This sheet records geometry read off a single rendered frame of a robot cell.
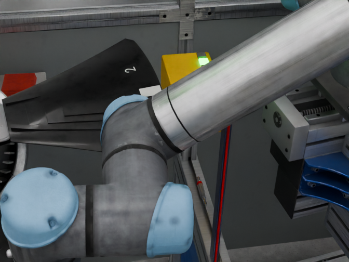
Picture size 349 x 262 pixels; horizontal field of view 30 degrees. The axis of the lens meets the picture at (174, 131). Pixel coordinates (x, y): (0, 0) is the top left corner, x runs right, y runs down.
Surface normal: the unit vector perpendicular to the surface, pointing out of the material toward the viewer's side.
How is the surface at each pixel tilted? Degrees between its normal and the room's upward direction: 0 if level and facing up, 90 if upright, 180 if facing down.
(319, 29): 55
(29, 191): 17
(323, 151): 90
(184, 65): 0
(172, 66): 0
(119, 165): 28
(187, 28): 90
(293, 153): 90
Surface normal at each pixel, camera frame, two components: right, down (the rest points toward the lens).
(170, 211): 0.15, -0.32
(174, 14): 0.18, 0.62
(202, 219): 0.03, -0.78
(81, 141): 0.13, -0.55
